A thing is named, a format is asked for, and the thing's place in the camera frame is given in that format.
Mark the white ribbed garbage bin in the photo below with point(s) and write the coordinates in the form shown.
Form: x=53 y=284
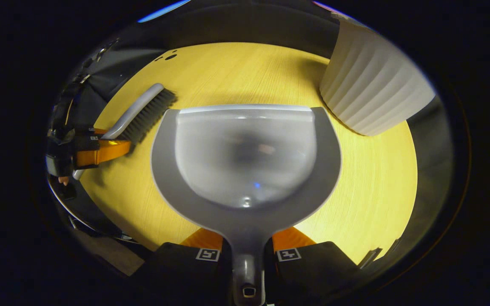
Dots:
x=372 y=85

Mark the grey dustpan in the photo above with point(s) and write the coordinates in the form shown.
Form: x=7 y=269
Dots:
x=245 y=170

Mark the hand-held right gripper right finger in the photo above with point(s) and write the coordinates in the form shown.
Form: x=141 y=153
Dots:
x=313 y=272

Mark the small grey broom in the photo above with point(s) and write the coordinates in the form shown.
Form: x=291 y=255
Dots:
x=143 y=114

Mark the yellow wooden desktop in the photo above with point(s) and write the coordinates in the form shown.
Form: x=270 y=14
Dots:
x=372 y=191

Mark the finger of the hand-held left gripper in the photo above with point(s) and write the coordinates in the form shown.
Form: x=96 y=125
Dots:
x=109 y=152
x=99 y=131

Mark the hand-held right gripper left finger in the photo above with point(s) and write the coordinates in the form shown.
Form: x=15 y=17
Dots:
x=185 y=272

